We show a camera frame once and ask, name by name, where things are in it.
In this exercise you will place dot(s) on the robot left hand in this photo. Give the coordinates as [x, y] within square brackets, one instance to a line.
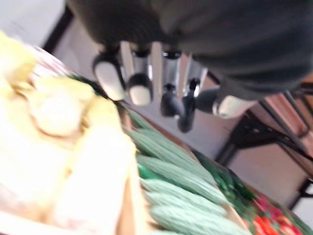
[220, 31]

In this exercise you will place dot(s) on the brown wooden table top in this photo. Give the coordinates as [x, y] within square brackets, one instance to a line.
[276, 105]

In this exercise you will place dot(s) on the light green bitter gourd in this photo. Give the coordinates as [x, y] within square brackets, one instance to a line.
[181, 178]
[166, 151]
[193, 220]
[185, 200]
[139, 121]

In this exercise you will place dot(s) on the dark green cucumber pile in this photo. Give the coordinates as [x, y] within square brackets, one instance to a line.
[227, 181]

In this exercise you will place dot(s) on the pale yellow napa cabbage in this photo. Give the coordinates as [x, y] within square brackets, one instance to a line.
[97, 171]
[27, 159]
[58, 107]
[14, 58]

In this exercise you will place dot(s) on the wooden produce crate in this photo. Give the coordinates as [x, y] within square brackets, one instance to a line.
[133, 203]

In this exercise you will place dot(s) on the red tomato pile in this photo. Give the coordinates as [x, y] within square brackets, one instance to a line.
[269, 220]

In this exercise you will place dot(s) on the black metal table frame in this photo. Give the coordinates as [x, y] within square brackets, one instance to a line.
[254, 132]

